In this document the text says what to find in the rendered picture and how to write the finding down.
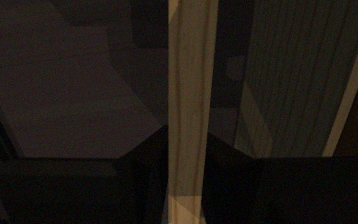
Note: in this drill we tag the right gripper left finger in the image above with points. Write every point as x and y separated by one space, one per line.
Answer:
131 188

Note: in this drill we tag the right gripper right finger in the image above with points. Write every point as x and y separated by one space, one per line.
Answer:
236 191

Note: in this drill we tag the wooden maze box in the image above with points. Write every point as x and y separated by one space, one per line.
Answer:
300 92

